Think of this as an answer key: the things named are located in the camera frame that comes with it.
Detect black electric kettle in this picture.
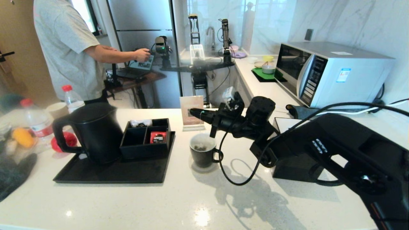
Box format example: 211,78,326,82
53,103,124,165

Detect red packaged item with label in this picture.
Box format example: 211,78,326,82
150,131,167,144

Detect QR code sign stand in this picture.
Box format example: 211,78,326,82
180,95,205,132

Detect black mug white inside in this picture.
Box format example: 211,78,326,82
189,133,224,168

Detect black robot stand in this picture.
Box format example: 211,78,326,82
160,60,237,108

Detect green mat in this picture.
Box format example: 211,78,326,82
251,66,284,83

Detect white dish rack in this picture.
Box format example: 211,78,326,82
189,44,205,65

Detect purple plate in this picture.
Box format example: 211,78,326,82
231,45,247,58

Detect black compartment organizer box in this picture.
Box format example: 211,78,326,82
120,119,171,159

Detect metal faucet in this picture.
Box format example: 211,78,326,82
206,27,216,51

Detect black tissue box white lid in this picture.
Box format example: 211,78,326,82
272,117,323,183

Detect open laptop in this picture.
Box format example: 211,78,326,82
117,55,154,80

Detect black serving tray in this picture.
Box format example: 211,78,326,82
54,132,176,184

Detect grey refrigerator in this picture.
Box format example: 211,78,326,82
106,0,181,108

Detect silver microwave oven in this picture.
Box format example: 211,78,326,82
274,41,394,110

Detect clear water bottle red cap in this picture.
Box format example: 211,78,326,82
20,98,54,147
62,85,85,113

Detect red toy apple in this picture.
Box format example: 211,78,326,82
51,132,78,153

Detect brown paper cup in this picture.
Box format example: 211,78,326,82
46,102,69,119

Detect person in grey t-shirt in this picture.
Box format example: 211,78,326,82
34,0,151,103

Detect bright window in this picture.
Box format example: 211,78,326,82
72,0,100,35

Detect orange toy corn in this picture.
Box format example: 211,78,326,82
12,128,34,148

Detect green stool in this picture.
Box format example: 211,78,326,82
0,94,24,112

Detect dark fabric bag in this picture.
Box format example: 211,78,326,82
0,153,38,202

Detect black ladder-shaped frame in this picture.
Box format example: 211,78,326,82
188,13,201,45

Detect white cable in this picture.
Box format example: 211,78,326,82
315,98,409,116

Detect black power cable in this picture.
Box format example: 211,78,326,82
373,83,385,101

